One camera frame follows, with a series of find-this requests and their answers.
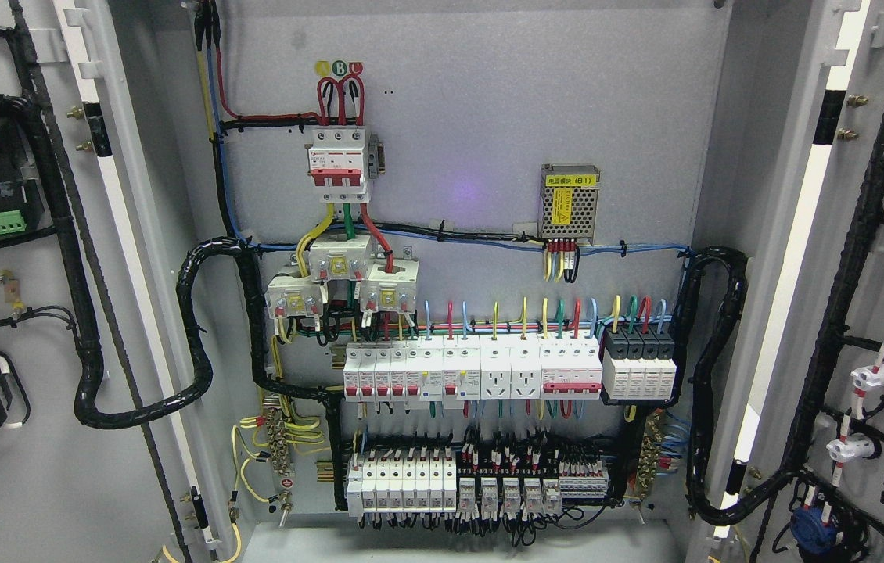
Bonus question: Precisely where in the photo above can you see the white current transformers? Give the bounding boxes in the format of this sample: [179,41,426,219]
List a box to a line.
[266,234,419,327]

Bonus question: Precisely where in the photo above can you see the white socket breaker row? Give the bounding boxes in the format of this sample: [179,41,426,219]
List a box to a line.
[344,334,602,407]

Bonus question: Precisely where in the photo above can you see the perforated metal power supply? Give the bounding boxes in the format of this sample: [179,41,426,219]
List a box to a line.
[538,163,602,240]

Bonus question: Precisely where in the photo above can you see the red white main breaker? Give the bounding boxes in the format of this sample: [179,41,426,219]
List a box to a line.
[307,125,385,204]

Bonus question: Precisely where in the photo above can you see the lower relay terminal row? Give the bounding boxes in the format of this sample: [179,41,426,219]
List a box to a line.
[345,444,609,524]

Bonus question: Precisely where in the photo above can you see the black white surge protector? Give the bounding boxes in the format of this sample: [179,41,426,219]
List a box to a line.
[600,329,677,407]

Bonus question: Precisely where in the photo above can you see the brass ground busbar left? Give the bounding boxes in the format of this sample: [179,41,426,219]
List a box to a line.
[262,393,296,517]

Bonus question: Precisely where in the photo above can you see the brass busbar right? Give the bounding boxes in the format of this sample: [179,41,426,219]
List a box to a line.
[633,409,664,502]

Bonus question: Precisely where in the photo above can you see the black right cable conduit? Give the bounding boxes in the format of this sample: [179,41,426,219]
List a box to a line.
[677,246,791,526]

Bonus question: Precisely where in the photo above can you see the black cable conduit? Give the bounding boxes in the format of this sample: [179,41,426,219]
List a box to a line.
[73,237,345,431]
[677,246,791,526]

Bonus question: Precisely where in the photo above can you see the black left cable conduit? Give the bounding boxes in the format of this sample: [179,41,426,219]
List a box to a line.
[73,237,345,431]

